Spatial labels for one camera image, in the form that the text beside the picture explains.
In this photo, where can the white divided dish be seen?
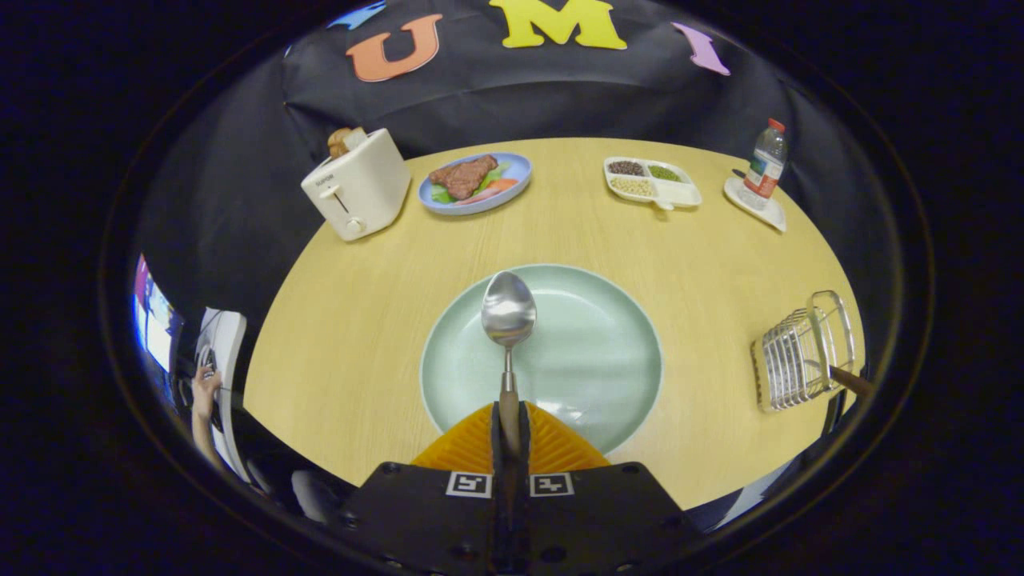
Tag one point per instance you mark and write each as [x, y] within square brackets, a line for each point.
[680, 192]

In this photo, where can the orange carrot slice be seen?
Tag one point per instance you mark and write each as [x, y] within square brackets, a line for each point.
[500, 188]

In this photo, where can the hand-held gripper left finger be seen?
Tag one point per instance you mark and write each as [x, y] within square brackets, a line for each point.
[496, 448]

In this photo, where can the pile of green beans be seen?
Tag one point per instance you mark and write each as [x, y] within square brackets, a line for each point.
[664, 172]

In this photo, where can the blue plate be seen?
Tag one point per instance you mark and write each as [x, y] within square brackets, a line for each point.
[518, 168]

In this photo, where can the pile of dark red beans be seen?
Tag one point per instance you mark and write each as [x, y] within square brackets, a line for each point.
[626, 168]

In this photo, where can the white square coaster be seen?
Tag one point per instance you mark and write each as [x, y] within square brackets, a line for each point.
[760, 212]

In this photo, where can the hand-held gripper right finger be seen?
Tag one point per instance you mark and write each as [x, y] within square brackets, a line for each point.
[524, 448]

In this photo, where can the pale green plate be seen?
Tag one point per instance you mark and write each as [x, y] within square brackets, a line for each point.
[592, 352]

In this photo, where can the brown steak piece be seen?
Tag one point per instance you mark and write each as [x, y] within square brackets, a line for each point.
[464, 178]

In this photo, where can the computer monitor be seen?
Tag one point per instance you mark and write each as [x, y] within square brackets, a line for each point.
[156, 320]

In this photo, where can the white side desk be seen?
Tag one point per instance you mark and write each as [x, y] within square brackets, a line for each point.
[228, 336]

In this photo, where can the green lettuce leaves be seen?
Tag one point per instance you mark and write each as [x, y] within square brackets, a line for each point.
[441, 194]

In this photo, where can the cream white toaster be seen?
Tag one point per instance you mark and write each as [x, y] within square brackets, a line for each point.
[360, 188]

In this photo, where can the black backdrop cloth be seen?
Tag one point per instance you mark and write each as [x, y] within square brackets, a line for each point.
[560, 96]

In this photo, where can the pile of pale soybeans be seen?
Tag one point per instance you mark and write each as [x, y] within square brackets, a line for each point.
[632, 186]

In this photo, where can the clear red-capped water bottle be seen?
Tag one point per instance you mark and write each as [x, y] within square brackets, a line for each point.
[766, 172]

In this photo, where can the toasted bread slice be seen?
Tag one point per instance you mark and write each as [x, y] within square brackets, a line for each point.
[342, 142]

